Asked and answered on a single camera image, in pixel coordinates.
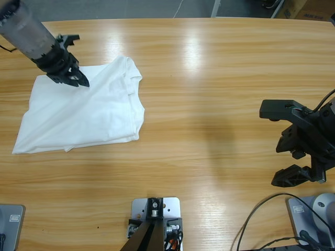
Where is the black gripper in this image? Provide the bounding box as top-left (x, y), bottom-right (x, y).
top-left (33, 44), bottom-right (90, 88)
top-left (271, 98), bottom-right (335, 187)

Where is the white T-shirt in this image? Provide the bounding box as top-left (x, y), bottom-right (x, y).
top-left (12, 55), bottom-right (146, 155)

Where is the pale printed cardboard box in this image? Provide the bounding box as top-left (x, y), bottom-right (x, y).
top-left (295, 6), bottom-right (331, 21)

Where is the brown cardboard box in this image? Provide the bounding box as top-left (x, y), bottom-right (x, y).
top-left (274, 0), bottom-right (309, 19)

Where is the slanted metal bar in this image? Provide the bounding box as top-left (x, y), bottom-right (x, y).
top-left (271, 0), bottom-right (286, 18)

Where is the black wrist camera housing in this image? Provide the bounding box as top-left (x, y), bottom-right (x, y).
top-left (259, 99), bottom-right (325, 122)
top-left (56, 33), bottom-right (80, 49)

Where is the grey base plate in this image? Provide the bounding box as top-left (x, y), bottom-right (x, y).
top-left (0, 203), bottom-right (26, 251)
top-left (285, 196), bottom-right (335, 247)

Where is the thin braided black cable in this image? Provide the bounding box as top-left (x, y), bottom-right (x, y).
top-left (258, 236), bottom-right (306, 249)

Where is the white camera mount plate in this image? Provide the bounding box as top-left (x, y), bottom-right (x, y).
top-left (130, 197), bottom-right (183, 251)

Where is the orange and black cable bundle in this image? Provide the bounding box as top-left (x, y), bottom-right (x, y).
top-left (163, 231), bottom-right (185, 251)

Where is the white upright post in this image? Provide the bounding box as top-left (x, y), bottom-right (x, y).
top-left (210, 0), bottom-right (221, 18)

